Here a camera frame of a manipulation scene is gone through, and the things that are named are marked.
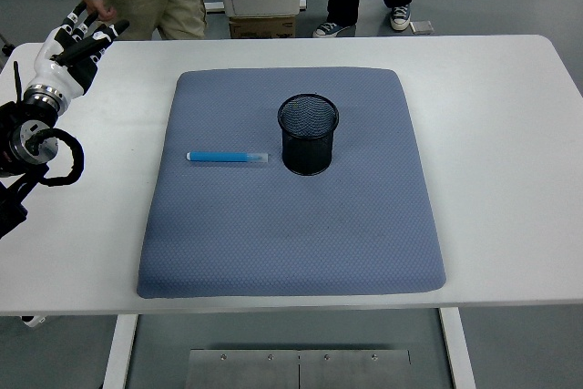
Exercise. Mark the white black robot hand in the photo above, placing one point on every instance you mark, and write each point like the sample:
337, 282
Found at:
57, 71

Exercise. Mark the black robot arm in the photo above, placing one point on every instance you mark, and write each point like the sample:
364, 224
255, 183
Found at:
18, 134

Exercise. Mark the small white black object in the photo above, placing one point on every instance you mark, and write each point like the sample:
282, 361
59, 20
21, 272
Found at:
34, 320

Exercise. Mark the blue-grey padded mat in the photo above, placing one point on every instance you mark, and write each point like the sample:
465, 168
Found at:
291, 234

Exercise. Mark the black mesh pen holder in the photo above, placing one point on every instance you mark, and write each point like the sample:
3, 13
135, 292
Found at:
307, 152

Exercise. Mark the white table leg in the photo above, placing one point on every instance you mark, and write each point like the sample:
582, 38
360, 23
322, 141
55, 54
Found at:
119, 352
457, 352

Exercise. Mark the small grey floor plate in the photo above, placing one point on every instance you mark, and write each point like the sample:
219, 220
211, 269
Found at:
421, 27

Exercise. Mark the grey metal plate with screws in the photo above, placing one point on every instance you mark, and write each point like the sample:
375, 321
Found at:
355, 371
241, 371

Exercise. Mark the brown cardboard box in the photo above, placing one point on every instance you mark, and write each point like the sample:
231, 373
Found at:
262, 27

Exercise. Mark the blue marker pen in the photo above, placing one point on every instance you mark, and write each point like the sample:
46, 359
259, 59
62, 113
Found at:
218, 157

